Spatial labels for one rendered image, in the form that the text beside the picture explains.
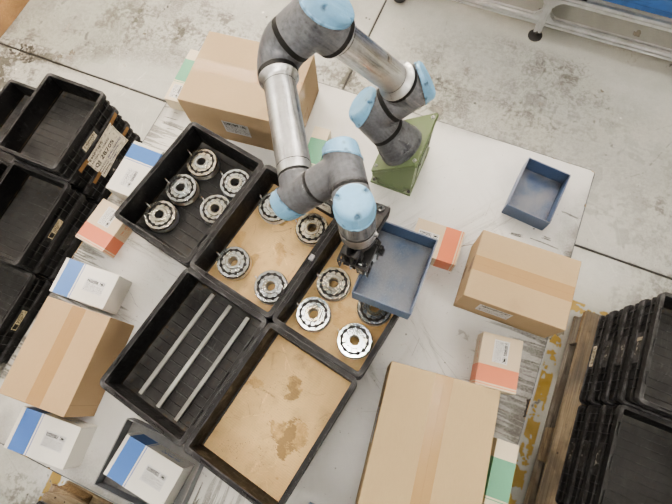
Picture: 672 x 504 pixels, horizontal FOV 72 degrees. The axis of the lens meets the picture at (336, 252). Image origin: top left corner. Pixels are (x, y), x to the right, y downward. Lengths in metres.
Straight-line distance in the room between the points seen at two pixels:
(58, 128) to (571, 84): 2.62
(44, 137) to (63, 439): 1.35
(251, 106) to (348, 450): 1.15
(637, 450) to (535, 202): 0.96
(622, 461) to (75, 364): 1.85
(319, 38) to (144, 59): 2.18
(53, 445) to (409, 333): 1.12
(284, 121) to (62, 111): 1.61
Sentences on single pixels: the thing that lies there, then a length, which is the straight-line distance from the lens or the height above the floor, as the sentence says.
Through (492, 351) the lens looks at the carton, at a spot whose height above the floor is 0.77.
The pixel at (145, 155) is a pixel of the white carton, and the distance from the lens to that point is 1.82.
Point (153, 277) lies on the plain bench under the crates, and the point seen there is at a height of 0.70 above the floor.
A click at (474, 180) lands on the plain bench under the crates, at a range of 1.75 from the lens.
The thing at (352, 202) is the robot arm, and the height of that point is 1.48.
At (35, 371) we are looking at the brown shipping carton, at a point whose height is 0.86.
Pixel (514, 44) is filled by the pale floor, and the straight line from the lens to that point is 3.11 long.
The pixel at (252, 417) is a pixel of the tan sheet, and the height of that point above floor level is 0.83.
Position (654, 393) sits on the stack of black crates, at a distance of 2.01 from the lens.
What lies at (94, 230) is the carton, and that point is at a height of 0.77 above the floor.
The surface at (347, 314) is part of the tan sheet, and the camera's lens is 1.42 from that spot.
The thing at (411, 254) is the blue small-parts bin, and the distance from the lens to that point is 1.21.
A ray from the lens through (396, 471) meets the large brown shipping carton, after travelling 1.34.
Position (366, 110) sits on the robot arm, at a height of 1.05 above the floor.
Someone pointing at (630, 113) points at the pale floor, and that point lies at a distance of 3.06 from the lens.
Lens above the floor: 2.22
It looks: 72 degrees down
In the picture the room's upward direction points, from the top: 9 degrees counter-clockwise
